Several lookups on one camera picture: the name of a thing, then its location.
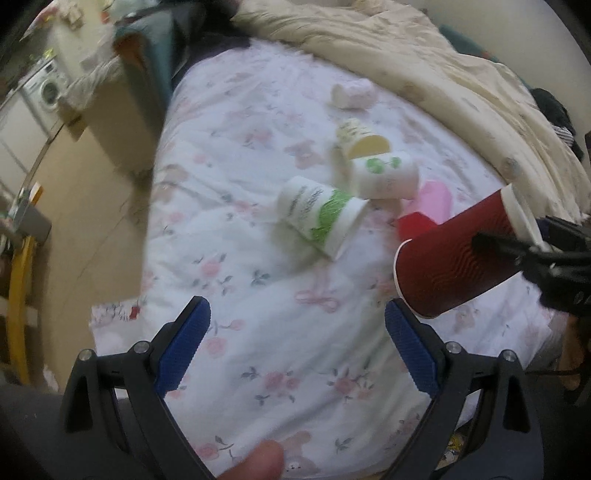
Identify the pale yellow paper cup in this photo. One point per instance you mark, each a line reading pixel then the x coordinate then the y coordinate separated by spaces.
pixel 360 138

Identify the white cup with green clovers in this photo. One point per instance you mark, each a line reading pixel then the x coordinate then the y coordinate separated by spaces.
pixel 384 175

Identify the white cup with green stripes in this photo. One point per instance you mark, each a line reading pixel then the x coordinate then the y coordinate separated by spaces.
pixel 318 214

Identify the person's left hand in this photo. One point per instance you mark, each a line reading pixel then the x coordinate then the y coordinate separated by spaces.
pixel 256 461

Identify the teal cloth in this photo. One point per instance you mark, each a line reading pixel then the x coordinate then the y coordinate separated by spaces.
pixel 150 55

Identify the small red cup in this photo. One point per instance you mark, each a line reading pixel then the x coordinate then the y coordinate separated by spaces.
pixel 415 226

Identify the floral white bed sheet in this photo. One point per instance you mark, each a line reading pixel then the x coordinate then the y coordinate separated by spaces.
pixel 277 286

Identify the beige cabinet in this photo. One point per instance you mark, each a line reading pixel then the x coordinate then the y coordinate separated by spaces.
pixel 117 117

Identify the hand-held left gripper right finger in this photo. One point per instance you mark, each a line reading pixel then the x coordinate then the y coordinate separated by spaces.
pixel 412 347

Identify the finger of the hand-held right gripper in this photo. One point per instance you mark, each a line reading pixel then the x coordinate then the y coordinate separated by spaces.
pixel 559 228
pixel 505 247

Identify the red ripple paper cup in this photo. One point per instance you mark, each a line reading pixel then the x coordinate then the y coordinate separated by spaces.
pixel 450 263

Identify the beige quilt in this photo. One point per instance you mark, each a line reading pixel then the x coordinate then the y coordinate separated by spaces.
pixel 443 78

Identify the grey box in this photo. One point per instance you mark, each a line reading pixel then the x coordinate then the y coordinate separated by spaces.
pixel 33 222

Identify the pink plastic cup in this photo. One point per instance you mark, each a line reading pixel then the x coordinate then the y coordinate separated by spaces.
pixel 433 199

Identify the white washing machine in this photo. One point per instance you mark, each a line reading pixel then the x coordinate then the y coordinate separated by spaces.
pixel 46 87

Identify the yellow hoop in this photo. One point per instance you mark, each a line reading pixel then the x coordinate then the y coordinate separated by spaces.
pixel 19 295

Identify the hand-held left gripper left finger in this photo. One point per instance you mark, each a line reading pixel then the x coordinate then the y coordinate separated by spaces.
pixel 183 344

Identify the white and pink cup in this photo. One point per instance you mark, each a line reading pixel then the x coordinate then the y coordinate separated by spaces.
pixel 353 94

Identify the dark clothes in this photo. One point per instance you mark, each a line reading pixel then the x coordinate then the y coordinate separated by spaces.
pixel 556 113

